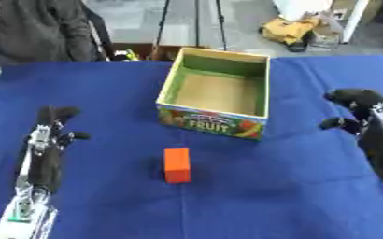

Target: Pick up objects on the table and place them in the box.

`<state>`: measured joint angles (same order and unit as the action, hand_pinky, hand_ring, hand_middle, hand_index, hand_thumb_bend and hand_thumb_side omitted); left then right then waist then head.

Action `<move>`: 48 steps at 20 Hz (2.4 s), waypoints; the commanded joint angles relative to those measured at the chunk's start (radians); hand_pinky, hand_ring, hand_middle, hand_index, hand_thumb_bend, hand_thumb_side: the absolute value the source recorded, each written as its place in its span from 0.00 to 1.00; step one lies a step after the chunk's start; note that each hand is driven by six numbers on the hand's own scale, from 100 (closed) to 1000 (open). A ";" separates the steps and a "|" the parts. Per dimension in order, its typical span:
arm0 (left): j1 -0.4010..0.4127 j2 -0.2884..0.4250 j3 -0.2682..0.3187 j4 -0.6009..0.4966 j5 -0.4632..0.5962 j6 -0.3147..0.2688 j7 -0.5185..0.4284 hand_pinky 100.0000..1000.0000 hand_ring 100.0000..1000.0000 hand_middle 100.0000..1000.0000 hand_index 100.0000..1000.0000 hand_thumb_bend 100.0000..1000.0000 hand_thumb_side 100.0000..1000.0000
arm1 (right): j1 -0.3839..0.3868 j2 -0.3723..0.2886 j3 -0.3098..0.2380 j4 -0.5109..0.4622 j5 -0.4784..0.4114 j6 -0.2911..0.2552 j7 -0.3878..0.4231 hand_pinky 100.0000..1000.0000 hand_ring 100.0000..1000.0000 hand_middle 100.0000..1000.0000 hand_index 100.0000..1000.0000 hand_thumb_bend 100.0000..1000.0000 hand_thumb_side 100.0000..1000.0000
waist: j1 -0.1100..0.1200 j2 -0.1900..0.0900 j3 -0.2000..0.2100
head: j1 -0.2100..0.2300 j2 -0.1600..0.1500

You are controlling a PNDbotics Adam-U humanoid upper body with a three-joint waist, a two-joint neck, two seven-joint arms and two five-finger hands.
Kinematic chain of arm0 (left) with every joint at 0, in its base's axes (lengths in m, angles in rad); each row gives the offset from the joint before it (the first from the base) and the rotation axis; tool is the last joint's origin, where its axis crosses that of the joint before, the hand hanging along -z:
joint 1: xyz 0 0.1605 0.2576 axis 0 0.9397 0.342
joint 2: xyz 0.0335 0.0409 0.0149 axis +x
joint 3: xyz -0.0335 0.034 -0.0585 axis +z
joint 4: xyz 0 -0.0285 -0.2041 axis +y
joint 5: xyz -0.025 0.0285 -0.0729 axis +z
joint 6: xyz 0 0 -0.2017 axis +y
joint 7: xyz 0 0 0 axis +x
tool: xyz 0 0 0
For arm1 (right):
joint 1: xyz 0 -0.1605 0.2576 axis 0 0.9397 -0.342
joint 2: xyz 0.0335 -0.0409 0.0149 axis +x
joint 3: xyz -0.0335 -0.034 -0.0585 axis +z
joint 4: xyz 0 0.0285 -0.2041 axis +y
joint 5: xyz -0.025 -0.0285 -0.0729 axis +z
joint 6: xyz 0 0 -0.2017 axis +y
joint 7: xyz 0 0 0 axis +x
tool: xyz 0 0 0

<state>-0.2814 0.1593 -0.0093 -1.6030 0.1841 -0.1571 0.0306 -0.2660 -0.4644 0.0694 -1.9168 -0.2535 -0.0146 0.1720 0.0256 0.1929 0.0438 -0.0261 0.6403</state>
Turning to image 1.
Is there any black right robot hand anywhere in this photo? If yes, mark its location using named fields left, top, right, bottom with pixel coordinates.
left=317, top=88, right=383, bottom=187

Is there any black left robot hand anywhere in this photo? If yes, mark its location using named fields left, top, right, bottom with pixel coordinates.
left=15, top=105, right=92, bottom=194

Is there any cardboard box with green inside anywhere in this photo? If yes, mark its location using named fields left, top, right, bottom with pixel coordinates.
left=153, top=47, right=272, bottom=142

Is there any person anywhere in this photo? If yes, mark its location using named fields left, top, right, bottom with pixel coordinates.
left=0, top=0, right=117, bottom=91

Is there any orange rectangular block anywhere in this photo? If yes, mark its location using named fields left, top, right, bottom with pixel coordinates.
left=162, top=147, right=193, bottom=184

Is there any yellow and black bag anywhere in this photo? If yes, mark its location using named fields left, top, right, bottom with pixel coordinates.
left=257, top=16, right=324, bottom=53

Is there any brown wooden chair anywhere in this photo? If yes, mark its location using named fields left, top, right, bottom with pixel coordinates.
left=109, top=42, right=210, bottom=62

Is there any black tripod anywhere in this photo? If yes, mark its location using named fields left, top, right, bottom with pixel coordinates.
left=149, top=0, right=231, bottom=60

